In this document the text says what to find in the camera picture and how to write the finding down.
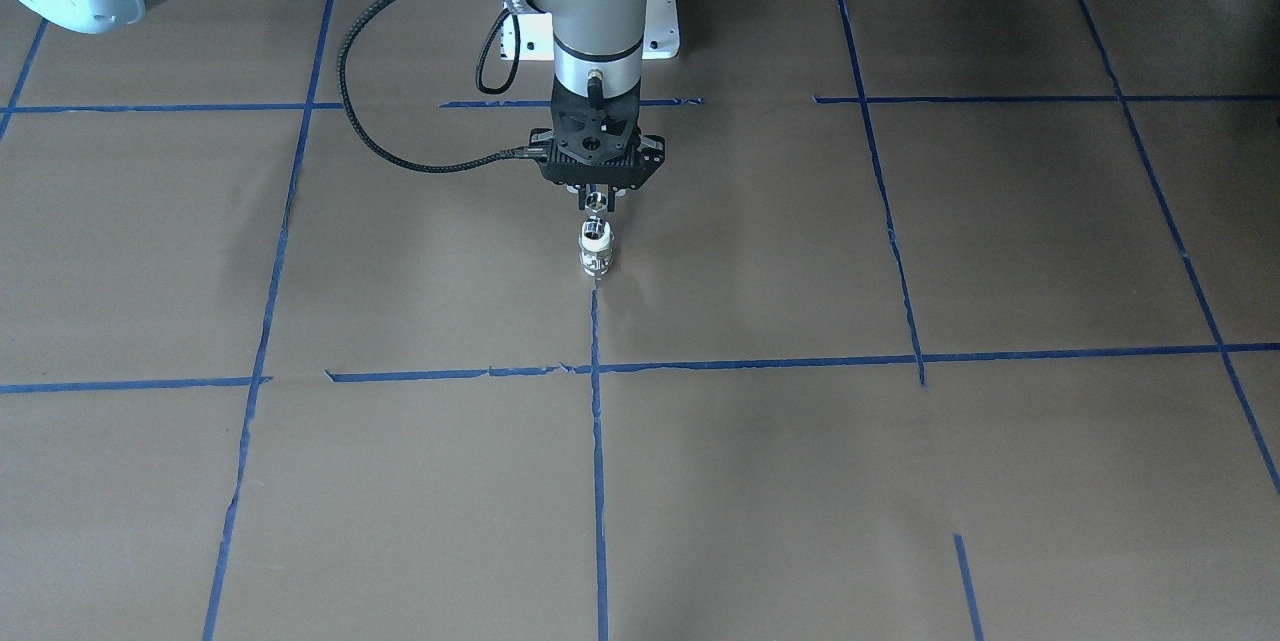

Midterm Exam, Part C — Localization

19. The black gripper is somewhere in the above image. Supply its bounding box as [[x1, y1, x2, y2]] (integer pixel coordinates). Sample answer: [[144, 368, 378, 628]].
[[529, 129, 666, 212]]

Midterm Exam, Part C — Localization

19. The chrome valve with white pipe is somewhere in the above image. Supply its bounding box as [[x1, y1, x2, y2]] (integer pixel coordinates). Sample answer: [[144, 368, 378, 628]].
[[579, 216, 616, 278]]

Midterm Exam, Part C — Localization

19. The small chrome valve fitting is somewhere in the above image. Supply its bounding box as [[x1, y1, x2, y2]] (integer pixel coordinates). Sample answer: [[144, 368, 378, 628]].
[[580, 187, 614, 223]]

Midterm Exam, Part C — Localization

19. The brown paper table cover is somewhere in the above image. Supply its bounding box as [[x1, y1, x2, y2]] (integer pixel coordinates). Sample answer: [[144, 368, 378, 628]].
[[3, 0, 1279, 640]]

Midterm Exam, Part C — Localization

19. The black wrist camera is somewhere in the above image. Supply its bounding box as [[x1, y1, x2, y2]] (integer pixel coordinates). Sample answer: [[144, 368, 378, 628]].
[[550, 81, 641, 166]]

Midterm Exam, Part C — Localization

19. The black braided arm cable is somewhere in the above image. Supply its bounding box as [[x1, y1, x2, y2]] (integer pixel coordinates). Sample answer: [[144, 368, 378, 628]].
[[337, 0, 550, 173]]

